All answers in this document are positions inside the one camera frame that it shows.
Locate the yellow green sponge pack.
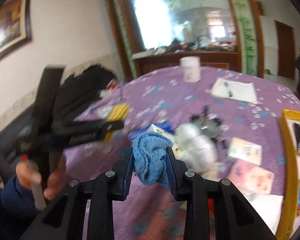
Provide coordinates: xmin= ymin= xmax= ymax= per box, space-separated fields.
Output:
xmin=103 ymin=103 xmax=131 ymax=142

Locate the lemon print tissue pack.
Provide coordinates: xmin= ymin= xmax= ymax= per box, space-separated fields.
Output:
xmin=147 ymin=124 xmax=174 ymax=137

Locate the blue towel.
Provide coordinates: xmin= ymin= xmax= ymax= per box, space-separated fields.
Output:
xmin=132 ymin=132 xmax=173 ymax=188

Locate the blue white tissue pack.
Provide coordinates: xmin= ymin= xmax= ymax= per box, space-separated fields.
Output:
xmin=129 ymin=121 xmax=174 ymax=141

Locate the white soft bundle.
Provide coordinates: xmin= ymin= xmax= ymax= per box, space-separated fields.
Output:
xmin=174 ymin=123 xmax=217 ymax=174

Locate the person's left hand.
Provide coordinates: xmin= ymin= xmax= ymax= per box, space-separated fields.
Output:
xmin=15 ymin=155 xmax=66 ymax=200

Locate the white paper sheet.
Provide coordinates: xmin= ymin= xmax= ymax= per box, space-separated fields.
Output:
xmin=244 ymin=194 xmax=283 ymax=234

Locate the pink paper card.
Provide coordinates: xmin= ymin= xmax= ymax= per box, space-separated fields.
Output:
xmin=228 ymin=159 xmax=275 ymax=195

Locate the yellow cardboard box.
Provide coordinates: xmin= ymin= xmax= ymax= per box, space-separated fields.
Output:
xmin=275 ymin=109 xmax=300 ymax=239

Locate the red white packet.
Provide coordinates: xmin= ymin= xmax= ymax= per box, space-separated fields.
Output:
xmin=228 ymin=137 xmax=262 ymax=166

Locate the wooden sideboard cabinet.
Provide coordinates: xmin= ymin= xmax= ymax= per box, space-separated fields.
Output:
xmin=132 ymin=50 xmax=242 ymax=77

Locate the purple floral tablecloth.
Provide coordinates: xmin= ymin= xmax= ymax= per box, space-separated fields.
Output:
xmin=65 ymin=67 xmax=300 ymax=239

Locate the small electric motor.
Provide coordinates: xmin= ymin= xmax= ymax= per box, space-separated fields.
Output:
xmin=190 ymin=105 xmax=228 ymax=149

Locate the white plastic jar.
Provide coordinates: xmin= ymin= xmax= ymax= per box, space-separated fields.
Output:
xmin=179 ymin=56 xmax=201 ymax=83

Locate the white paper notepad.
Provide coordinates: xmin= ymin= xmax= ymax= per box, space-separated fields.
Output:
xmin=210 ymin=78 xmax=258 ymax=103

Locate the brown wooden door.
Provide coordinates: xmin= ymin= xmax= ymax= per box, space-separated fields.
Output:
xmin=275 ymin=21 xmax=295 ymax=80

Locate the framed wall painting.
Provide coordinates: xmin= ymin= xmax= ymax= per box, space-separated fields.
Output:
xmin=0 ymin=0 xmax=32 ymax=60

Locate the large wall mirror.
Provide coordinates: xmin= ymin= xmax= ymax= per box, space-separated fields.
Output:
xmin=132 ymin=0 xmax=238 ymax=53

